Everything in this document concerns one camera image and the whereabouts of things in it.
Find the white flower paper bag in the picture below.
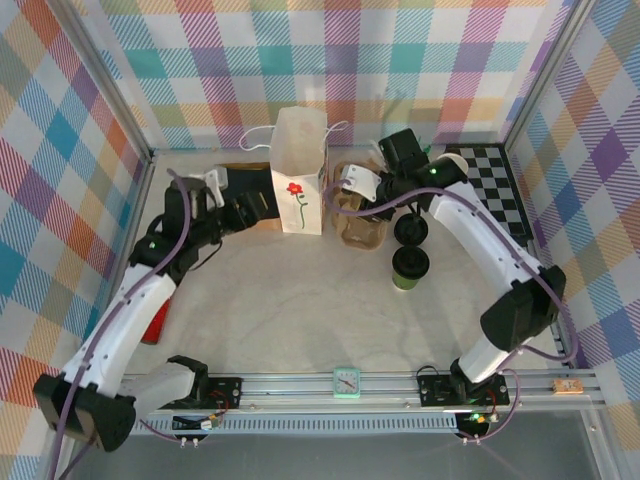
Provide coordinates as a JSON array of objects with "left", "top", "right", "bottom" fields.
[{"left": 241, "top": 106, "right": 351, "bottom": 236}]

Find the brown pulp cup carrier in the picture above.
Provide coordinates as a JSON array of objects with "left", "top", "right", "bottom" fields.
[{"left": 332, "top": 197, "right": 390, "bottom": 250}]

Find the green paper coffee cup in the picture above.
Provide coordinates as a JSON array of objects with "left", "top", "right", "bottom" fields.
[{"left": 391, "top": 267, "right": 426, "bottom": 293}]

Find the brown cardboard napkin box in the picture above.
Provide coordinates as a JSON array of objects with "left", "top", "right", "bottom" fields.
[{"left": 214, "top": 162, "right": 282, "bottom": 234}]

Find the stack of black cup lids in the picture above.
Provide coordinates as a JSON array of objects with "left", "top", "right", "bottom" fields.
[{"left": 393, "top": 212, "right": 431, "bottom": 247}]

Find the black and white chessboard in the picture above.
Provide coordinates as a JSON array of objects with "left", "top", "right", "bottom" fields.
[{"left": 444, "top": 143, "right": 535, "bottom": 246}]

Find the red flat bar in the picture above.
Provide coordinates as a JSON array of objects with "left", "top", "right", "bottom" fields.
[{"left": 140, "top": 294, "right": 174, "bottom": 346}]

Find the small mint green clock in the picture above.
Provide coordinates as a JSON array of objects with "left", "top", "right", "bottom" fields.
[{"left": 332, "top": 367, "right": 362, "bottom": 400}]

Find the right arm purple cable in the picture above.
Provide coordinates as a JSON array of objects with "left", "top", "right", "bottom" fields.
[{"left": 323, "top": 177, "right": 581, "bottom": 446}]

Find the aluminium side rail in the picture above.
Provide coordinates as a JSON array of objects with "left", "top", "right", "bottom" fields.
[
  {"left": 87, "top": 149, "right": 156, "bottom": 376},
  {"left": 504, "top": 142, "right": 576, "bottom": 371}
]

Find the aluminium frame post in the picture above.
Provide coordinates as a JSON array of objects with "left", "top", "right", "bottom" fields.
[
  {"left": 57, "top": 0, "right": 156, "bottom": 161},
  {"left": 502, "top": 0, "right": 599, "bottom": 151}
]

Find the aluminium front rail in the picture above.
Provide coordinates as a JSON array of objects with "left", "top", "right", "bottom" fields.
[{"left": 119, "top": 372, "right": 604, "bottom": 414}]

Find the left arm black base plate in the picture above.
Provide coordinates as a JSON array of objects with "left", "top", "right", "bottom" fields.
[{"left": 199, "top": 375, "right": 245, "bottom": 412}]

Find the grey slotted cable duct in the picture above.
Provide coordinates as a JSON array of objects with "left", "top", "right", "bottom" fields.
[{"left": 134, "top": 417, "right": 469, "bottom": 437}]

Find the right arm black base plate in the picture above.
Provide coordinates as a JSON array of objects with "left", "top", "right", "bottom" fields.
[{"left": 416, "top": 372, "right": 511, "bottom": 409}]

